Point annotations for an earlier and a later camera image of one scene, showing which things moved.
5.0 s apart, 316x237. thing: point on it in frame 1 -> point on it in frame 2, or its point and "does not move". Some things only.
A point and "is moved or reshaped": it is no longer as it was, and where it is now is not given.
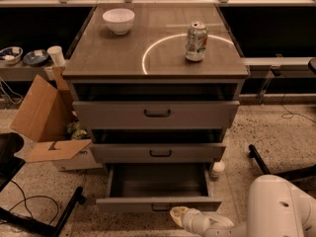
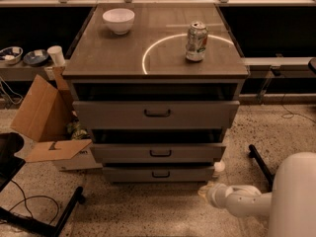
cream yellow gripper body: (190, 218) -> (214, 193)
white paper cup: (56, 53) does not move
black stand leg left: (41, 227) does not move
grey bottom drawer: (159, 188) is moved or reshaped
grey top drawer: (155, 115) does not move
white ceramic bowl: (118, 20) does not move
